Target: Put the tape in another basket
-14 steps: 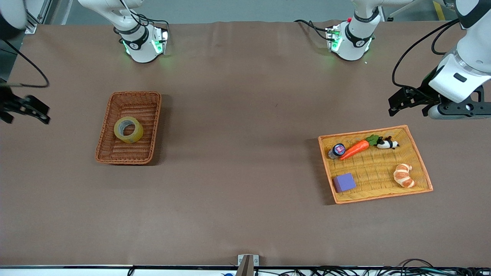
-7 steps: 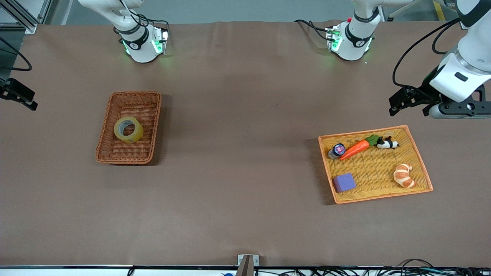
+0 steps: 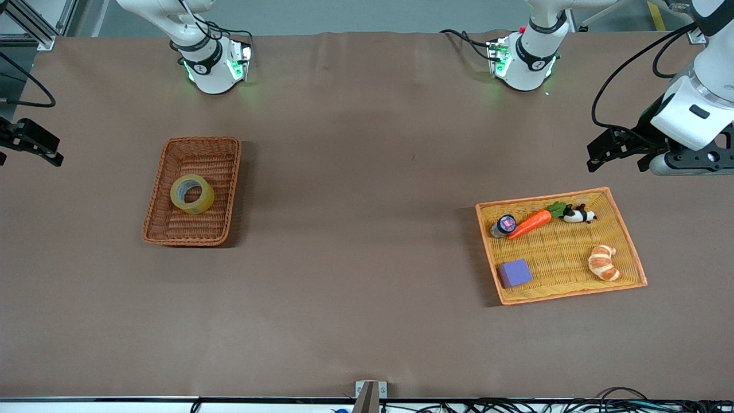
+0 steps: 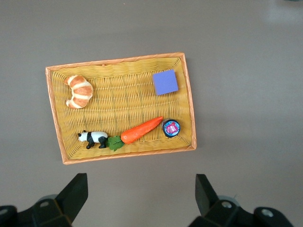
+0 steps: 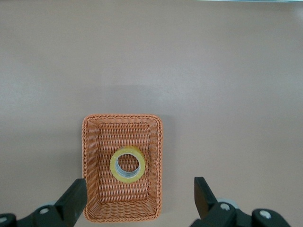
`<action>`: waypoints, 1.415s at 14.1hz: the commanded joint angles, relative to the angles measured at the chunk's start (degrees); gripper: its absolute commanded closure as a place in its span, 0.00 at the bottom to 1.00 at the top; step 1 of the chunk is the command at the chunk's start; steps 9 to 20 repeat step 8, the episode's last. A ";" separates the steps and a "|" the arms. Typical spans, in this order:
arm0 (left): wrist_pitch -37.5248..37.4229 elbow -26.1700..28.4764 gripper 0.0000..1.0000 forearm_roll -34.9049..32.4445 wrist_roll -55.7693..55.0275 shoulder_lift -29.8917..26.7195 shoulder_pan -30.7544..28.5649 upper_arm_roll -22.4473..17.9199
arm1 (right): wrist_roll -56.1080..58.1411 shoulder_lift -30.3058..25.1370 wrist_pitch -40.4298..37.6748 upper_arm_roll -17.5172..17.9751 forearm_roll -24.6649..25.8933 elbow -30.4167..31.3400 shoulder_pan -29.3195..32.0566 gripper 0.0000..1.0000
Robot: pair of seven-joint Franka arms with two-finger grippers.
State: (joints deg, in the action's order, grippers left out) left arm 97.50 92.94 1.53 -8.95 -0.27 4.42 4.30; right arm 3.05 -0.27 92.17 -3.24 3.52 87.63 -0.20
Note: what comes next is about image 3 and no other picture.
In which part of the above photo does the yellow packing tape roll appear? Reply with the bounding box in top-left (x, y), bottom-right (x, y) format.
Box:
top-left (170, 174), bottom-right (216, 215)

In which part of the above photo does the left arm base connector plate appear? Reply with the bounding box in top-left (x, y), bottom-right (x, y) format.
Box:
top-left (487, 37), bottom-right (512, 79)

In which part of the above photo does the right arm base connector plate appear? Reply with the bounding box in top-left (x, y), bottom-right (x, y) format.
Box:
top-left (227, 43), bottom-right (253, 83)

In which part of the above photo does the orange flat woven basket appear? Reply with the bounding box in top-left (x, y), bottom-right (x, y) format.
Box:
top-left (475, 187), bottom-right (649, 306)

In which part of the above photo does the brown wicker basket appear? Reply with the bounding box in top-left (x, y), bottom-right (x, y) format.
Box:
top-left (142, 137), bottom-right (242, 247)

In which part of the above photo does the black white panda toy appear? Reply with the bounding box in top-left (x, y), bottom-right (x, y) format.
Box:
top-left (562, 204), bottom-right (598, 224)

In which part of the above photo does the orange toy carrot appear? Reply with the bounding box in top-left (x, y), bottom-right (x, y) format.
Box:
top-left (507, 201), bottom-right (568, 240)

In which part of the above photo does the toy croissant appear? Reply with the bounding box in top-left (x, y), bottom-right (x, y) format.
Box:
top-left (588, 245), bottom-right (622, 282)

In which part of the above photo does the small can purple lid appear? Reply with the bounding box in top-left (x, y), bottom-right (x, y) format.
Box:
top-left (490, 215), bottom-right (518, 239)

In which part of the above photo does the purple block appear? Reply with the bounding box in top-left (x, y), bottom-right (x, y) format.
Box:
top-left (497, 259), bottom-right (533, 289)

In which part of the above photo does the brown table cover sheet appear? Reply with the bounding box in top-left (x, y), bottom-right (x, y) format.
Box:
top-left (0, 30), bottom-right (734, 400)

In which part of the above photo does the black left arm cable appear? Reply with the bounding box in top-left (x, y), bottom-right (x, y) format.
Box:
top-left (591, 22), bottom-right (699, 131)

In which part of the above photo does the aluminium frame profile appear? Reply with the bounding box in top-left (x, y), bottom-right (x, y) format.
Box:
top-left (0, 0), bottom-right (75, 51)

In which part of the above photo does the black left base cable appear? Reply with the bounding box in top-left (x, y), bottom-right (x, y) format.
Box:
top-left (440, 29), bottom-right (495, 61)

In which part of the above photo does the black base cable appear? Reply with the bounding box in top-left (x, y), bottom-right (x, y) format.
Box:
top-left (204, 20), bottom-right (254, 48)
top-left (440, 29), bottom-right (495, 61)

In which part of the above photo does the black right base cable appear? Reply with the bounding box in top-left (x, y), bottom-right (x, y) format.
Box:
top-left (204, 20), bottom-right (254, 48)

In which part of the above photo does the black cable bundle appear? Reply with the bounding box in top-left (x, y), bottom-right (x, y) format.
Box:
top-left (378, 387), bottom-right (734, 413)

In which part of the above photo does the metal table edge bracket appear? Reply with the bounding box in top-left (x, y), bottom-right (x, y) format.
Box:
top-left (352, 380), bottom-right (388, 413)

